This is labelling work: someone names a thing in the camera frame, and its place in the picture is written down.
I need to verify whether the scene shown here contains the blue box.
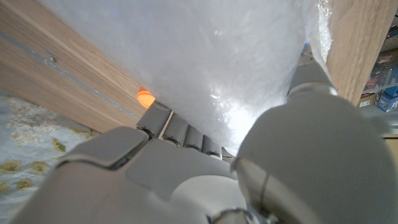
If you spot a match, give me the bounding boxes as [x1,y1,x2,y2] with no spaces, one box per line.
[376,86,398,113]

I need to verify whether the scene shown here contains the bubble wrap roll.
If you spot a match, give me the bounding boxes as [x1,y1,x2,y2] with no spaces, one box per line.
[37,0,333,156]

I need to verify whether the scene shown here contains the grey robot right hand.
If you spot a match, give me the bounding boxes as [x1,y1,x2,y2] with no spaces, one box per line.
[12,43,398,224]

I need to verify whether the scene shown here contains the floral backdrop cloth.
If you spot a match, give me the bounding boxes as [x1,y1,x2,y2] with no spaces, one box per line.
[0,88,100,224]

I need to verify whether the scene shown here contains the orange cup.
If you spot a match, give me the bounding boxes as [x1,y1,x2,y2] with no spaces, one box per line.
[136,86,156,109]

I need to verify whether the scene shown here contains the brown cardboard box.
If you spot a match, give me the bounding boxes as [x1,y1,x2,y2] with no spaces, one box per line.
[356,93,377,108]

